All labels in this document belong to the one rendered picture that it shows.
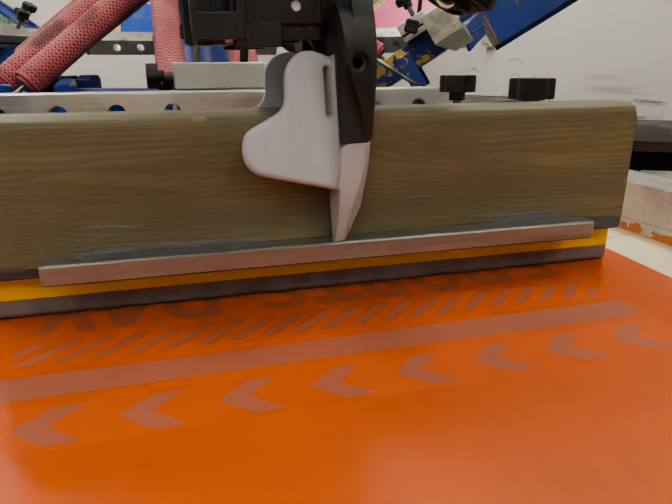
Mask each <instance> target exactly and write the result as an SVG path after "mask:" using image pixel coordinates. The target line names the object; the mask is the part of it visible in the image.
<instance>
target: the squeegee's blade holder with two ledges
mask: <svg viewBox="0 0 672 504"><path fill-rule="evenodd" d="M593 227H594V221H593V220H591V219H588V218H586V217H583V216H581V215H579V216H566V217H554V218H541V219H529V220H516V221H504V222H491V223H479V224H466V225H454V226H441V227H429V228H416V229H404V230H391V231H379V232H366V233H354V234H348V235H347V237H346V239H345V240H343V241H337V242H334V241H333V240H332V235H329V236H316V237H304V238H291V239H279V240H266V241H254V242H241V243H229V244H216V245H204V246H191V247H179V248H166V249H154V250H141V251H128V252H116V253H103V254H91V255H78V256H66V257H53V258H43V260H42V261H41V263H40V264H39V266H38V272H39V277H40V283H41V286H42V287H56V286H67V285H78V284H89V283H100V282H111V281H121V280H132V279H143V278H154V277H165V276H176V275H187V274H198V273H209V272H220V271H231V270H242V269H253V268H264V267H275V266H286V265H297V264H308V263H319V262H330V261H341V260H351V259H362V258H373V257H384V256H395V255H406V254H417V253H428V252H439V251H450V250H461V249H472V248H483V247H494V246H505V245H516V244H527V243H538V242H549V241H560V240H571V239H581V238H590V237H591V236H592V234H593Z"/></svg>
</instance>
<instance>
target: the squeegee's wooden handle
mask: <svg viewBox="0 0 672 504"><path fill-rule="evenodd" d="M281 108H282V107H277V108H235V109H193V110H150V111H108V112H66V113H24V114H0V281H11V280H23V279H34V278H40V277H39V272H38V266H39V264H40V263H41V261H42V260H43V258H53V257H66V256H78V255H91V254H103V253H116V252H128V251H141V250H154V249H166V248H179V247H191V246H204V245H216V244H229V243H241V242H254V241H266V240H279V239H291V238H304V237H316V236H329V235H332V234H331V218H330V205H329V194H330V189H327V188H321V187H316V186H310V185H305V184H299V183H294V182H288V181H283V180H277V179H272V178H266V177H261V176H258V175H256V174H254V173H253V172H252V171H250V170H249V169H248V167H247V166H246V164H245V162H244V160H243V156H242V141H243V138H244V136H245V134H246V133H247V132H248V131H249V130H250V129H252V128H253V127H255V126H257V125H258V124H260V123H262V122H264V121H265V120H267V119H269V118H270V117H272V116H274V115H275V114H277V113H278V112H279V111H280V109H281ZM636 123H637V112H636V106H635V105H634V104H633V103H632V102H627V101H618V100H573V101H531V102H489V103H446V104H404V105H375V110H374V125H373V138H372V139H371V140H370V153H369V163H368V170H367V176H366V181H365V186H364V191H363V196H362V202H361V206H360V208H359V210H358V212H357V215H356V217H355V219H354V222H353V224H352V226H351V228H350V231H349V233H348V234H354V233H366V232H379V231H391V230H404V229H416V228H429V227H441V226H454V225H466V224H479V223H491V222H504V221H516V220H529V219H541V218H554V217H566V216H579V215H581V216H583V217H586V218H588V219H591V220H593V221H594V227H593V230H594V229H606V228H617V227H618V226H619V224H620V220H621V214H622V208H623V202H624V196H625V190H626V184H627V178H628V172H629V166H630V160H631V154H632V148H633V142H634V136H635V130H636Z"/></svg>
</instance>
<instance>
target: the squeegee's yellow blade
mask: <svg viewBox="0 0 672 504"><path fill-rule="evenodd" d="M607 234H608V228H606V229H594V230H593V234H592V236H591V237H590V238H581V239H571V240H560V241H549V242H538V243H527V244H516V245H505V246H494V247H483V248H472V249H461V250H450V251H439V252H428V253H417V254H406V255H395V256H384V257H373V258H362V259H351V260H341V261H330V262H319V263H308V264H297V265H286V266H275V267H264V268H253V269H242V270H231V271H220V272H209V273H198V274H187V275H176V276H165V277H154V278H143V279H132V280H121V281H111V282H100V283H89V284H78V285H67V286H56V287H42V286H41V283H40V278H34V279H23V280H11V281H0V302H4V301H14V300H25V299H35V298H46V297H56V296H67V295H77V294H88V293H98V292H109V291H119V290H130V289H140V288H151V287H161V286H172V285H182V284H193V283H203V282H214V281H224V280H235V279H245V278H256V277H266V276H277V275H287V274H298V273H308V272H319V271H329V270H340V269H350V268H361V267H371V266H382V265H392V264H403V263H413V262H424V261H434V260H445V259H455V258H466V257H476V256H487V255H497V254H508V253H518V252H529V251H539V250H550V249H560V248H571V247H581V246H592V245H602V244H606V240H607Z"/></svg>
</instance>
